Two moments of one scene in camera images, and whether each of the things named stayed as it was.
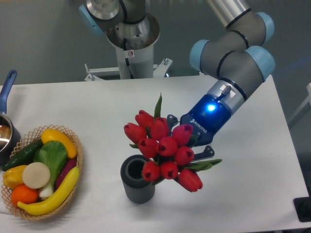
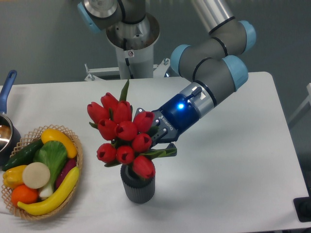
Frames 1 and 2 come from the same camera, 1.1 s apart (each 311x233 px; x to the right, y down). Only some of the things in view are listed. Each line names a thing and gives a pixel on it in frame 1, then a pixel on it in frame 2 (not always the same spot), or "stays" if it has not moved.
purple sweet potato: (69, 164) stays
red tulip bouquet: (166, 150) -> (129, 132)
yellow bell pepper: (12, 176) stays
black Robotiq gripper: (208, 117) -> (176, 116)
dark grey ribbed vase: (137, 190) stays
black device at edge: (302, 208) stays
